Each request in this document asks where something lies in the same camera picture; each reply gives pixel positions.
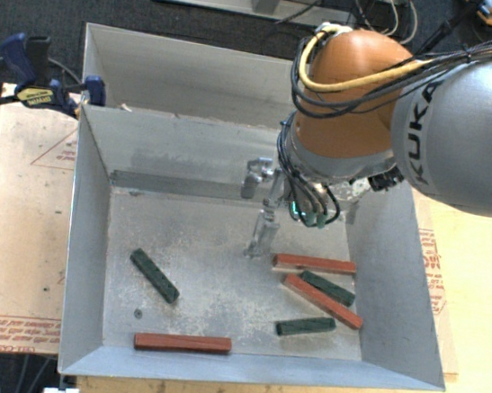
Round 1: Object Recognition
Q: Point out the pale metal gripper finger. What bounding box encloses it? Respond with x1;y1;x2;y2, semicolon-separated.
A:
239;154;277;203
242;204;283;263

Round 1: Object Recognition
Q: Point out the red-brown flat block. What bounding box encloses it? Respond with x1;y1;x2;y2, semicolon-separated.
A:
277;272;370;332
271;250;358;281
132;324;234;363

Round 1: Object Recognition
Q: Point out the grey metal bin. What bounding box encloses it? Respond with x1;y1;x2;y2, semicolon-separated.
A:
37;22;490;393

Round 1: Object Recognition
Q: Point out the dark green flat block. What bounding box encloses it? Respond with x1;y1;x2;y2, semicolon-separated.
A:
295;269;359;308
273;310;338;344
124;246;187;306

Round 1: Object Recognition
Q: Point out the brown cardboard board, red print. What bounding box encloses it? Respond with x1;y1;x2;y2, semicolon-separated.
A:
0;81;492;393

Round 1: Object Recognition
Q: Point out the black cylinder on white bracket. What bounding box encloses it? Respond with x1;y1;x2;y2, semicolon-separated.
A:
346;160;408;206

